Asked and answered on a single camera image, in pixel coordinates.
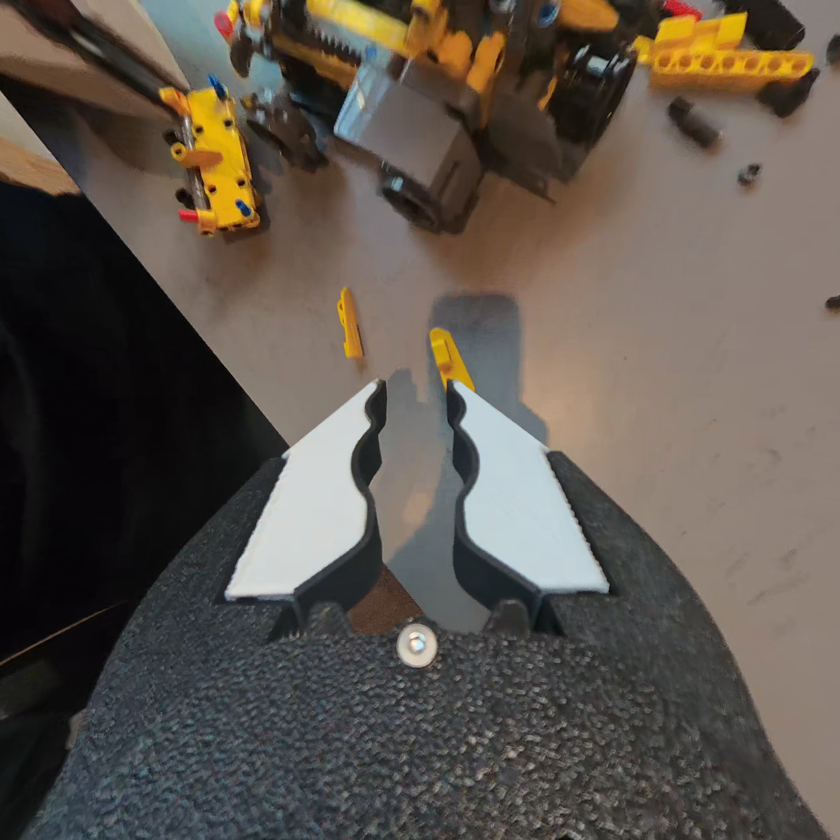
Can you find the person's dark clothing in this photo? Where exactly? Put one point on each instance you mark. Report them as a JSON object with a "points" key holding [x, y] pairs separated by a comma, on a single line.
{"points": [[98, 394]]}

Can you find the small yellow brick assembly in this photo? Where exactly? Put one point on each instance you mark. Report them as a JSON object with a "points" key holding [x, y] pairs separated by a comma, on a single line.
{"points": [[220, 144]]}

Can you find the yellow holed beam brick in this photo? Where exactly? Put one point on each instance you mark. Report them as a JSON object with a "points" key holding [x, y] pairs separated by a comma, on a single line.
{"points": [[722, 65]]}

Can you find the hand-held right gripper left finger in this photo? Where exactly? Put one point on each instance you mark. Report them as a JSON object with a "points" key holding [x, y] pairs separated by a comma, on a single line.
{"points": [[308, 512]]}

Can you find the yellow brick vehicle model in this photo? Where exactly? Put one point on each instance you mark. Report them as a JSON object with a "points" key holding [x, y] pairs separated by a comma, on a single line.
{"points": [[407, 124]]}

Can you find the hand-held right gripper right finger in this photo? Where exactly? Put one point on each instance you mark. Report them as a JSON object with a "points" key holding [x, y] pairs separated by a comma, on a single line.
{"points": [[531, 512]]}

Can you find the yellow curved panel brick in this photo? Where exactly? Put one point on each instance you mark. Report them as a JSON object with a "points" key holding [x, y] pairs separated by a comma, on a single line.
{"points": [[449, 358]]}

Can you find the small yellow connector piece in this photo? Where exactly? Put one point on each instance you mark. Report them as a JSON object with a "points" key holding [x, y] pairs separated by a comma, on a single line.
{"points": [[351, 328]]}

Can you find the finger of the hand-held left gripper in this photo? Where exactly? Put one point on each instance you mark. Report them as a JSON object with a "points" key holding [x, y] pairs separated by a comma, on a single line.
{"points": [[52, 65], [144, 46]]}

